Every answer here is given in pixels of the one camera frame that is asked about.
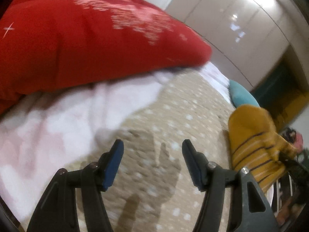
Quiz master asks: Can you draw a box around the brown wooden door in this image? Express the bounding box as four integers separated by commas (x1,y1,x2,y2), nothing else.
251,60,309,131

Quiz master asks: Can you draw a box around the yellow striped knit sweater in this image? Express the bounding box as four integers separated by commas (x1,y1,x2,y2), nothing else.
228,104,297,192

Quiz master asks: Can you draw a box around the white shelf with clutter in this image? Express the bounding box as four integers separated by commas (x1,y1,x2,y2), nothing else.
275,127,309,213

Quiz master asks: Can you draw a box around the teal pillow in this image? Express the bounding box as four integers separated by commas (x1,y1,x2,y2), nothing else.
229,80,259,108

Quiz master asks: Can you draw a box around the white bed sheet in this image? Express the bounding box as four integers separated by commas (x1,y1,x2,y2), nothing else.
1,63,234,231

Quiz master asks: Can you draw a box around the red embroidered quilt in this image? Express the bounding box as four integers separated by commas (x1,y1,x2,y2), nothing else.
1,0,212,112

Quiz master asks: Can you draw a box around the white glossy wardrobe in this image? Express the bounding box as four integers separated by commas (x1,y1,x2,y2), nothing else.
166,0,298,90

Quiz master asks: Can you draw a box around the beige dotted bed blanket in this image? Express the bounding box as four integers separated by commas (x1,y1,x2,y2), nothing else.
21,69,276,232

